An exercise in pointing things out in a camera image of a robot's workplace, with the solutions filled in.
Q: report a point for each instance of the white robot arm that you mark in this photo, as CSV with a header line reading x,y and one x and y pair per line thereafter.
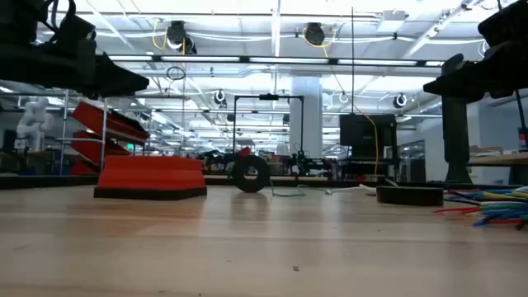
x,y
35,119

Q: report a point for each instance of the red and black box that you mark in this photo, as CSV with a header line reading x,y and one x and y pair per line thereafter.
x,y
150,175

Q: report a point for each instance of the black tape roll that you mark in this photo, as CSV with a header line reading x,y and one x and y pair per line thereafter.
x,y
408,196

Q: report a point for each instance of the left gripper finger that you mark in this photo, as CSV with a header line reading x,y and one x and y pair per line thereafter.
x,y
115,80

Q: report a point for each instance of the wooden table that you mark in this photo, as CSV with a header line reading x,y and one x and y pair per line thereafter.
x,y
499,159

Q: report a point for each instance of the black monitor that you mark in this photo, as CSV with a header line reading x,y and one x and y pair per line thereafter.
x,y
363,132

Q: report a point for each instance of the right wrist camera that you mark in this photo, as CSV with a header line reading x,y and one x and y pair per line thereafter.
x,y
505,22

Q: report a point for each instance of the white building column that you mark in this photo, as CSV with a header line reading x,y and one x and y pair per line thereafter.
x,y
306,123

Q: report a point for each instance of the thin black slanted pole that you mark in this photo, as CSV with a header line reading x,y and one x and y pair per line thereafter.
x,y
521,111

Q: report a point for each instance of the metal rack with red bins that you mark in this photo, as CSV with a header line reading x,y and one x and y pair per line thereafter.
x,y
107,123

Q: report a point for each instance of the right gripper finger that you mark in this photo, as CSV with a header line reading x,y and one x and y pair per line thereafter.
x,y
462,84

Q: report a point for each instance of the black background robot arm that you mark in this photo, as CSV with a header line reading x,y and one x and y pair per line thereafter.
x,y
305,163
214,158

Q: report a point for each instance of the black gantry frame with camera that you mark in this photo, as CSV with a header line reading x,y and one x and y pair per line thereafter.
x,y
268,97

